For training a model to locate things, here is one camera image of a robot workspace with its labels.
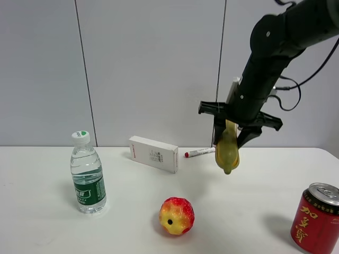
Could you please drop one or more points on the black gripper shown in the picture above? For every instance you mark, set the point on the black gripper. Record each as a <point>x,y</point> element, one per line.
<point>243,111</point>

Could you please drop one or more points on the green yellow toy corn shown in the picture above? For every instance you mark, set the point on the green yellow toy corn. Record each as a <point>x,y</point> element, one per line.
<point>226,151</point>

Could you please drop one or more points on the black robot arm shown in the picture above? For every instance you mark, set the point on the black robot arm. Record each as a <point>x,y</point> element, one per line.
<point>275,41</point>

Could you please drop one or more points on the red and white marker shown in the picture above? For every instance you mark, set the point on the red and white marker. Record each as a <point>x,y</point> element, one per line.
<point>199,152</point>

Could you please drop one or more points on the white cardboard box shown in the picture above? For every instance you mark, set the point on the white cardboard box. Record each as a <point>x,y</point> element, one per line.
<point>153,153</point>

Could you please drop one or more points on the red yellow toy ball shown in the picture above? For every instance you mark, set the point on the red yellow toy ball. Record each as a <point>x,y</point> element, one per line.
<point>176,216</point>

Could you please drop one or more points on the red drink can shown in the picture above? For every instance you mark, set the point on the red drink can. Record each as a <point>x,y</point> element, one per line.
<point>315,226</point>

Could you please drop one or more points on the clear plastic water bottle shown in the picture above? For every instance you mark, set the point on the clear plastic water bottle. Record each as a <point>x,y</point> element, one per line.
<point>87,174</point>

